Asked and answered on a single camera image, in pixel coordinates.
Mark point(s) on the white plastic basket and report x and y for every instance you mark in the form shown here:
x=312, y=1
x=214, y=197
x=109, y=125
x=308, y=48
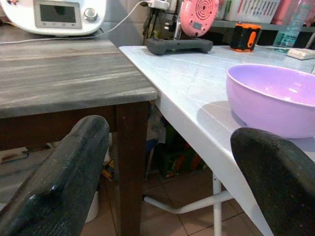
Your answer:
x=251, y=9

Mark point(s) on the white power adapter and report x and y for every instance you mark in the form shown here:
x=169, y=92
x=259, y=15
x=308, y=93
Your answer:
x=160, y=3

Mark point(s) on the white kitchen appliance with screen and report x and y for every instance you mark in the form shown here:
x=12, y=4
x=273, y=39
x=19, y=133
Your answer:
x=56, y=16

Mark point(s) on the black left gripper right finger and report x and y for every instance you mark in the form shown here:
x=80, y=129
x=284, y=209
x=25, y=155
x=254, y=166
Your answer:
x=278, y=182

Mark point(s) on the black and orange speaker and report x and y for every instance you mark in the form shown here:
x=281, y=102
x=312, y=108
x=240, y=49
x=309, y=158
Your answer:
x=245, y=37

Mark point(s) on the pink round fan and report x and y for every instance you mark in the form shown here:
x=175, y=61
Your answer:
x=199, y=17

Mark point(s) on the white plastic folding table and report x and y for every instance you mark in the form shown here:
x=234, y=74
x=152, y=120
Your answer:
x=192, y=83

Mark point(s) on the white flat remote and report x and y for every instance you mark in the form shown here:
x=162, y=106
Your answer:
x=301, y=53

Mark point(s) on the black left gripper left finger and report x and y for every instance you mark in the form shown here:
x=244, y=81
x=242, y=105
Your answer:
x=56, y=186

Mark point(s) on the dark grey rubber controller case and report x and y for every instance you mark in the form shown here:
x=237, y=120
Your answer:
x=178, y=46

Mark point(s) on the purple plastic bowl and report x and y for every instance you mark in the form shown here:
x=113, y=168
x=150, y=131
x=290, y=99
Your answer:
x=270, y=103

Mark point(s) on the dark wooden table with grey top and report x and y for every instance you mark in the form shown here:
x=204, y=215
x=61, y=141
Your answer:
x=73, y=73

